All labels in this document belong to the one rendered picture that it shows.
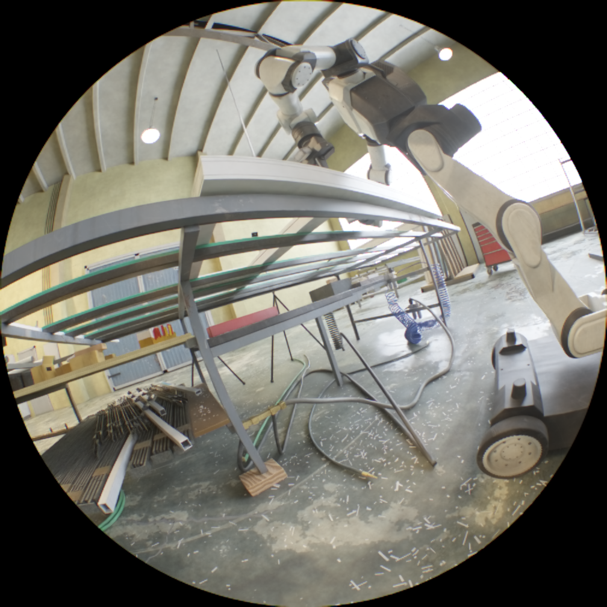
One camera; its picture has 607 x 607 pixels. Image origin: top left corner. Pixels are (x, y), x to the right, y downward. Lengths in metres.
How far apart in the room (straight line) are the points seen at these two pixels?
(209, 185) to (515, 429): 0.80
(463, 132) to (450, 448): 0.96
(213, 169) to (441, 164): 0.55
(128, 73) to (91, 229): 8.02
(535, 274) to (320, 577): 0.87
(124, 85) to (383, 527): 9.02
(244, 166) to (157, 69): 7.88
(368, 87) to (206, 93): 8.10
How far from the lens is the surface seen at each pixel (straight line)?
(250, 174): 0.46
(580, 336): 0.71
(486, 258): 4.30
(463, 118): 0.74
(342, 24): 8.97
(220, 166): 0.45
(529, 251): 0.60
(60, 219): 9.24
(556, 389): 0.73
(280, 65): 0.60
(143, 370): 6.97
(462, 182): 0.65
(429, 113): 0.75
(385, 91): 0.81
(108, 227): 0.42
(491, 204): 0.65
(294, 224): 0.86
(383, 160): 1.17
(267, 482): 0.86
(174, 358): 6.81
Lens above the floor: 0.59
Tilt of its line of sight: 1 degrees up
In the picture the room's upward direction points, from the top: 19 degrees counter-clockwise
